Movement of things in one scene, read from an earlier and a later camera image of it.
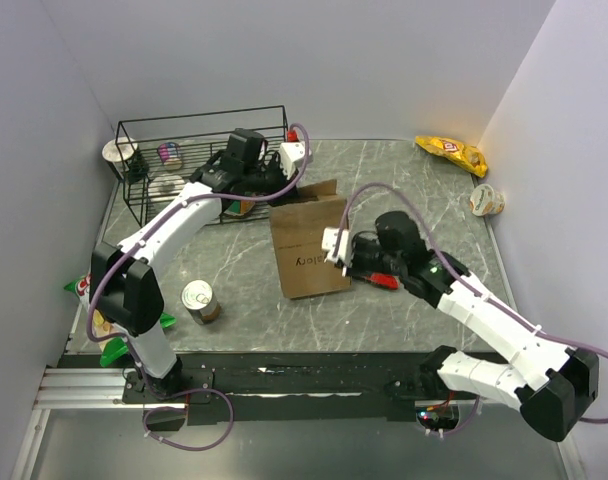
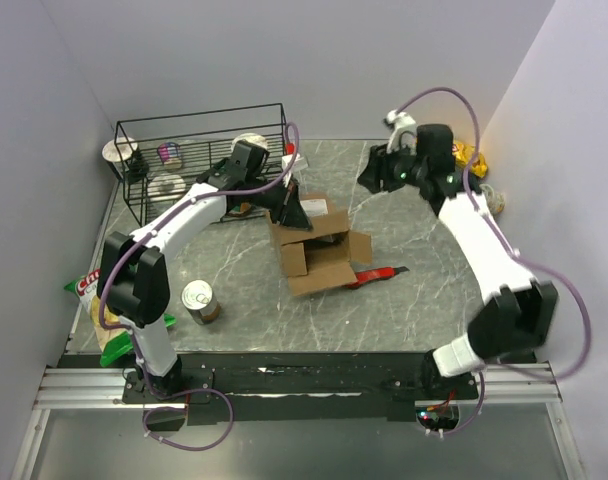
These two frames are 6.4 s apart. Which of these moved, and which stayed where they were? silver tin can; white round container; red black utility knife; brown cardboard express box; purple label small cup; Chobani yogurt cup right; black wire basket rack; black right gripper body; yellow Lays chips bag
Moved: black right gripper body; red black utility knife; brown cardboard express box
Stayed: white round container; Chobani yogurt cup right; yellow Lays chips bag; purple label small cup; silver tin can; black wire basket rack
